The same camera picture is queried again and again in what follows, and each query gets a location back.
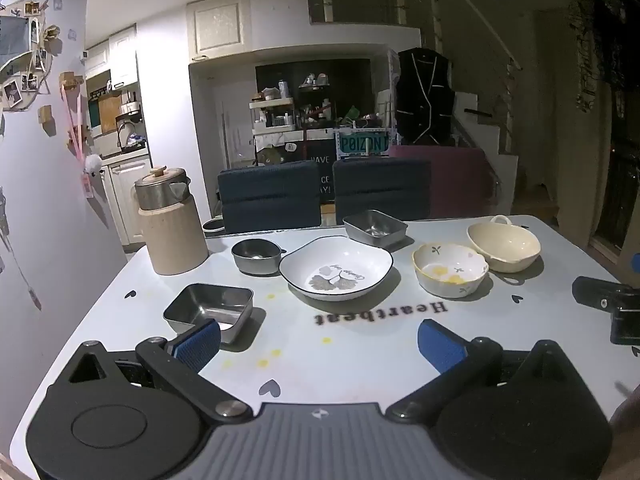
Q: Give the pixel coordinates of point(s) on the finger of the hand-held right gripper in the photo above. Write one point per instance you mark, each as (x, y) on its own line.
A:
(592, 294)
(636, 263)

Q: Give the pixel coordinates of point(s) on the white lower kitchen cabinets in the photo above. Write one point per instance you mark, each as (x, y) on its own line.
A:
(127, 200)

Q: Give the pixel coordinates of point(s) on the black vest with white trim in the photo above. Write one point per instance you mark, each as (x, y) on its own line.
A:
(425, 95)

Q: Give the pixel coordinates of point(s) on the dark blue padded chair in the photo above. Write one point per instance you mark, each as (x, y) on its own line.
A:
(270, 195)
(380, 190)

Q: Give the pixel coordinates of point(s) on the teal lettered sign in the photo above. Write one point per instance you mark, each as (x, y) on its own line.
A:
(360, 142)

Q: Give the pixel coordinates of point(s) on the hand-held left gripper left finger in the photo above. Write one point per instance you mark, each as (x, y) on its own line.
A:
(200, 342)

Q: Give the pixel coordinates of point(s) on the pink ribbon with white pompom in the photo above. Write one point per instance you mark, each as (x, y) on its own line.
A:
(80, 130)

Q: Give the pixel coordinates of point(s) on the square stainless steel container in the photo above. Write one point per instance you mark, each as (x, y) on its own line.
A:
(372, 230)
(210, 305)

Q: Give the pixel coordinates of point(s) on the black lettered board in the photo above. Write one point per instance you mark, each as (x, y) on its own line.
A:
(320, 170)

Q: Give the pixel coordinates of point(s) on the white leaf print plate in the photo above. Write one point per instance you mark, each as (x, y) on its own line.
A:
(335, 265)

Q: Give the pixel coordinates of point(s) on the white kitchen cabinets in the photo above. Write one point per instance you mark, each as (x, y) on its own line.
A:
(120, 55)
(127, 200)

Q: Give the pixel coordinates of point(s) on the floral bowl with yellow rim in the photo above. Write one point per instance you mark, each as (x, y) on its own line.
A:
(450, 270)

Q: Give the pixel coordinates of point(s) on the white staircase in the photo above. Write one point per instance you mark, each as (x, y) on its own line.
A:
(490, 135)

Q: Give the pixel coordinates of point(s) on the maroon chair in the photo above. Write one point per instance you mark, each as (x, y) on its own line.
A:
(460, 180)

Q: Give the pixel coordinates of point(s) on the white upper kitchen cabinets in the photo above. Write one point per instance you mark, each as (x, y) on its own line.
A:
(120, 55)

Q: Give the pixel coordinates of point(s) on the round stainless steel bowl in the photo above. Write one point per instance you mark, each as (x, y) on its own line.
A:
(255, 262)

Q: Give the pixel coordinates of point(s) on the beige insulated jug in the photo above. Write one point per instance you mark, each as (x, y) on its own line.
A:
(172, 240)

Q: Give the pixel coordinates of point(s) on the cluttered white shelf rack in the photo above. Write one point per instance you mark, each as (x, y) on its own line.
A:
(272, 115)

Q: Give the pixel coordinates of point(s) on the white overhead cabinet door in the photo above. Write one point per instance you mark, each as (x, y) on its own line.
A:
(220, 25)

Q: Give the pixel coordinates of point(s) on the wall photo collage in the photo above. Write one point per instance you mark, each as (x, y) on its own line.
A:
(25, 60)

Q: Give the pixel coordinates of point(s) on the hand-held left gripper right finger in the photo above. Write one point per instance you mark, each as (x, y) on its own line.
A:
(440, 346)

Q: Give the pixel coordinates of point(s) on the dark patterned curtain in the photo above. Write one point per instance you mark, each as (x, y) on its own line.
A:
(600, 50)

